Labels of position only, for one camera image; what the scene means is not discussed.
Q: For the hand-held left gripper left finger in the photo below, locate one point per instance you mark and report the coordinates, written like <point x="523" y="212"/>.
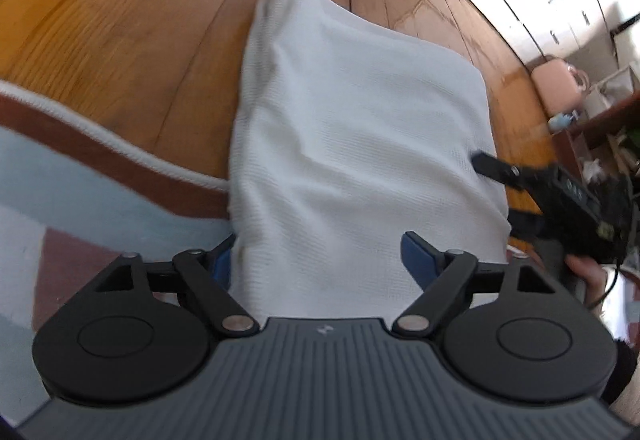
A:
<point x="223" y="266"/>

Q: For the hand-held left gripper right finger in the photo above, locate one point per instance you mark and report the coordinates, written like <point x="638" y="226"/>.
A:
<point x="417" y="261"/>

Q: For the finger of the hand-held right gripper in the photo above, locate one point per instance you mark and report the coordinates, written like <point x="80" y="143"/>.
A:
<point x="525" y="224"/>
<point x="500" y="169"/>

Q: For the white knit garment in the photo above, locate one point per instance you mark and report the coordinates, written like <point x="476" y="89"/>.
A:
<point x="350" y="145"/>

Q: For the person's right hand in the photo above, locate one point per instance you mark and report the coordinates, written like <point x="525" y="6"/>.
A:
<point x="587" y="277"/>

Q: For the dark wooden shelf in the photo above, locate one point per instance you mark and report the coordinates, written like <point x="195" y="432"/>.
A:
<point x="575" y="145"/>

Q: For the small blue toy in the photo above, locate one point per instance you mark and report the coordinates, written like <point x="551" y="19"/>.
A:
<point x="560" y="122"/>

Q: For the pink carry case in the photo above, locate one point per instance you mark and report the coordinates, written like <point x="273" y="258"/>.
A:
<point x="557" y="87"/>

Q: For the blue and red rug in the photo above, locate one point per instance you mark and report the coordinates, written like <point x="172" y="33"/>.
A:
<point x="75" y="200"/>

